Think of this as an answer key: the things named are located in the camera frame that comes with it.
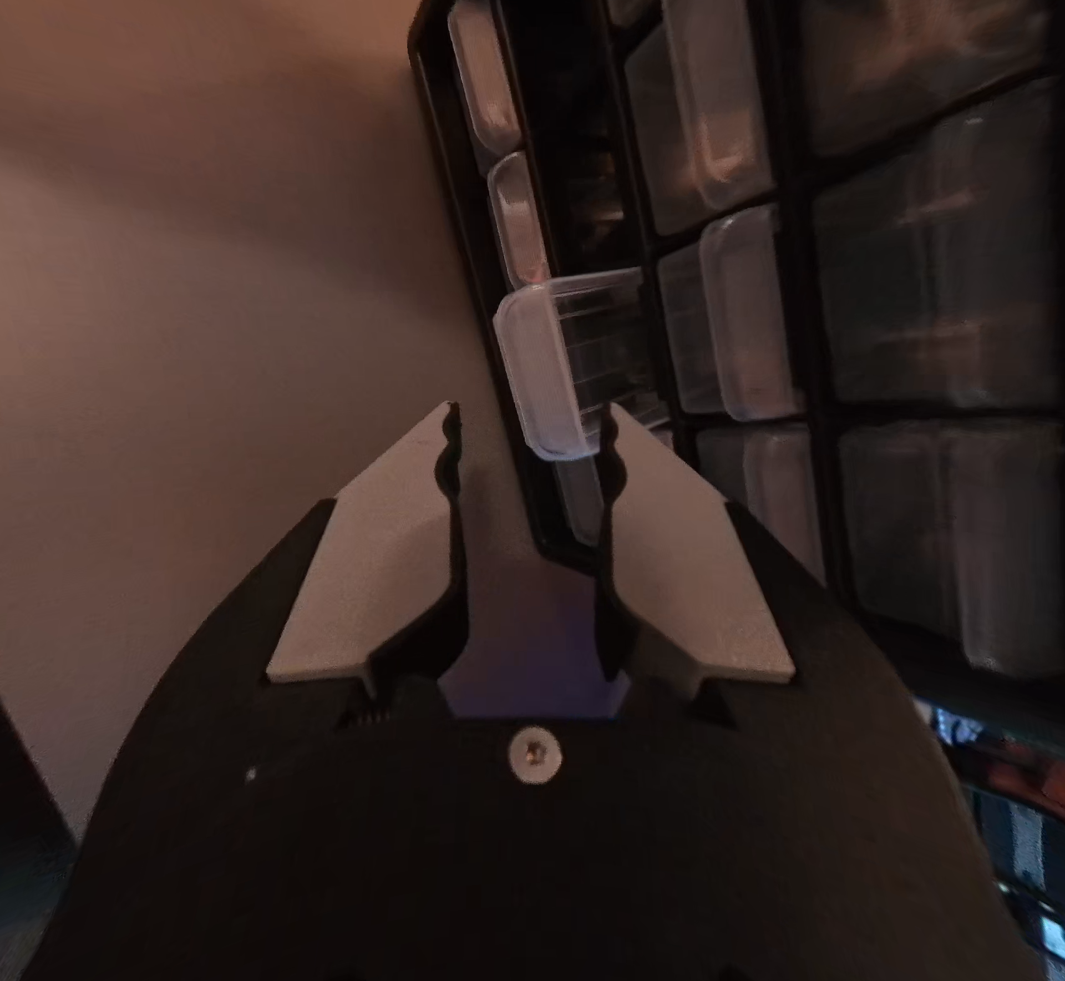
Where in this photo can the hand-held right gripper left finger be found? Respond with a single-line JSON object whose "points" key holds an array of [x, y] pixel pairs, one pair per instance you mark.
{"points": [[374, 573]]}

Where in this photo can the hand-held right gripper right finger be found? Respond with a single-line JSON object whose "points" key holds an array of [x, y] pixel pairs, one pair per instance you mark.
{"points": [[690, 573]]}

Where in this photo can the black drawer cabinet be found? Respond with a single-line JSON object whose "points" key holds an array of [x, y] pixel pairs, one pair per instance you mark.
{"points": [[799, 457]]}

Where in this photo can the clear plastic drawer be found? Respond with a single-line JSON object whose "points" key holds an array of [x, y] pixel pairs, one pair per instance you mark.
{"points": [[541, 365]]}

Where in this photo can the bank of clear drawers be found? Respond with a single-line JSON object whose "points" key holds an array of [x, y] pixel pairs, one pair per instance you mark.
{"points": [[915, 290]]}

